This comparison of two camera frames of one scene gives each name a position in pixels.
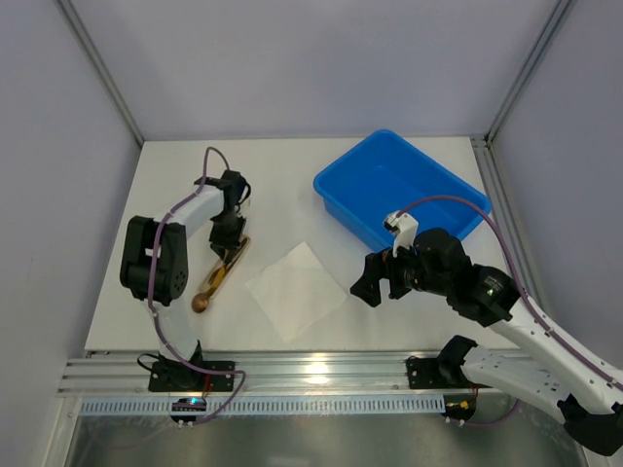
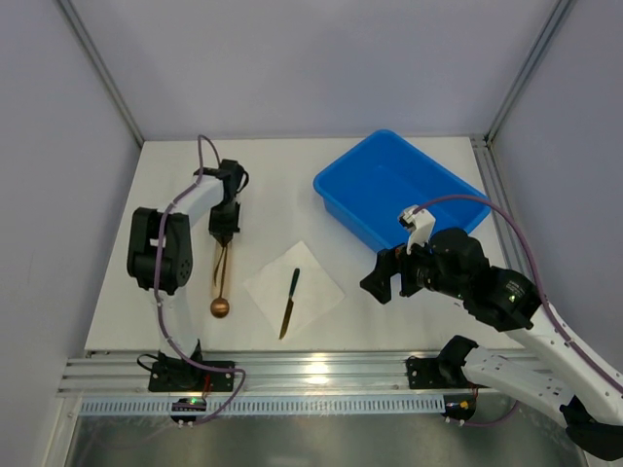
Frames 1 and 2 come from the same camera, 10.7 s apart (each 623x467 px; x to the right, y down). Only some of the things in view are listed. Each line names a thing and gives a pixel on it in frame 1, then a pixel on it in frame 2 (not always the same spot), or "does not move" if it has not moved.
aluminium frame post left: x=102 y=69 does not move
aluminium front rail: x=124 y=373 does not move
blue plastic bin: x=384 y=174 does not move
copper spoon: x=201 y=301 to x=220 y=306
